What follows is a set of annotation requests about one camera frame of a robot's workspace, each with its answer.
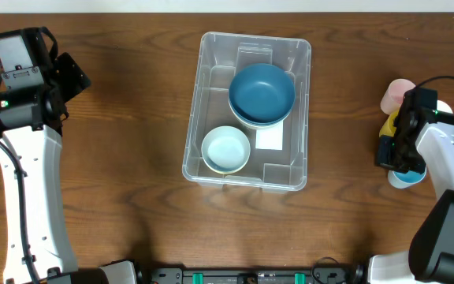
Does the light blue plastic cup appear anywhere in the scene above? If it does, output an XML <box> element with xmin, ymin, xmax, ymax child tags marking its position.
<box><xmin>387</xmin><ymin>170</ymin><xmax>426</xmax><ymax>189</ymax></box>

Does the large cream bowl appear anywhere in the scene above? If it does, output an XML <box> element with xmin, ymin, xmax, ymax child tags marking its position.
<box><xmin>239</xmin><ymin>120</ymin><xmax>282</xmax><ymax>130</ymax></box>

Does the dark blue bowl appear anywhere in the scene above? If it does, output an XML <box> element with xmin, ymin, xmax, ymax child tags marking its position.
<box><xmin>228</xmin><ymin>63</ymin><xmax>296</xmax><ymax>103</ymax></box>
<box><xmin>229</xmin><ymin>99</ymin><xmax>296</xmax><ymax>125</ymax></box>

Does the small grey bowl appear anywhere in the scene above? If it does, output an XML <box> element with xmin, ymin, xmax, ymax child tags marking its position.
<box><xmin>201</xmin><ymin>126</ymin><xmax>251</xmax><ymax>167</ymax></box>

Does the small white bowl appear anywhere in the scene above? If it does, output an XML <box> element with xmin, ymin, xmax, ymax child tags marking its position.
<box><xmin>206</xmin><ymin>163</ymin><xmax>244</xmax><ymax>175</ymax></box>

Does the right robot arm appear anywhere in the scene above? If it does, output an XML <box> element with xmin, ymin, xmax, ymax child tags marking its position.
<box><xmin>366</xmin><ymin>88</ymin><xmax>454</xmax><ymax>283</ymax></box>

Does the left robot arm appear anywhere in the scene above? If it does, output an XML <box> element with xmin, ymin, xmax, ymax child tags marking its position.
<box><xmin>0</xmin><ymin>27</ymin><xmax>143</xmax><ymax>283</ymax></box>

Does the yellow cup left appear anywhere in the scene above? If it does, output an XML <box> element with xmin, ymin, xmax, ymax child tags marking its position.
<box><xmin>379</xmin><ymin>110</ymin><xmax>399</xmax><ymax>137</ymax></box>

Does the pink plastic cup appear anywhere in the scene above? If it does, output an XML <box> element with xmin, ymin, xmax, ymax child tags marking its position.
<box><xmin>380</xmin><ymin>79</ymin><xmax>415</xmax><ymax>114</ymax></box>

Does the cream plastic cup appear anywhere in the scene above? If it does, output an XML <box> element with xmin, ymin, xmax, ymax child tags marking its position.
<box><xmin>437</xmin><ymin>100</ymin><xmax>453</xmax><ymax>114</ymax></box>

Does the white label in bin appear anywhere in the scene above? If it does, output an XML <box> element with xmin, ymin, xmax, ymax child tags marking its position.
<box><xmin>255</xmin><ymin>121</ymin><xmax>284</xmax><ymax>151</ymax></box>

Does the clear plastic storage bin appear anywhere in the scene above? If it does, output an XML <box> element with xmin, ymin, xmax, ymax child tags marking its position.
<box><xmin>182</xmin><ymin>32</ymin><xmax>311</xmax><ymax>192</ymax></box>

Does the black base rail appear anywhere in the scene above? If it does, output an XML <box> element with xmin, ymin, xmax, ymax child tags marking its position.
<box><xmin>147</xmin><ymin>264</ymin><xmax>367</xmax><ymax>284</ymax></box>

